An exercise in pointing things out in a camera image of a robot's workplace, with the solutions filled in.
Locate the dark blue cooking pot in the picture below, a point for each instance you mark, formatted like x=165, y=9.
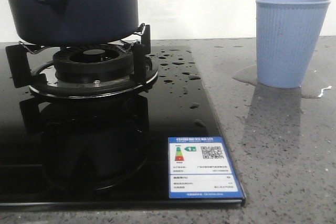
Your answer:
x=74, y=22

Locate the light blue ribbed cup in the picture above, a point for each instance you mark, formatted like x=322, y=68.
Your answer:
x=286, y=35

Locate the black pan support grate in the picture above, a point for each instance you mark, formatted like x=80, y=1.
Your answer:
x=43, y=82

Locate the blue white energy label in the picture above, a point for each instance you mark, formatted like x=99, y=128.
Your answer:
x=200, y=168

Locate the black glass gas stove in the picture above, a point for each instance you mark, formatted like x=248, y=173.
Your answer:
x=109, y=153

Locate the black gas burner head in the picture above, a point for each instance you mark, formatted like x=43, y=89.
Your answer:
x=85, y=64

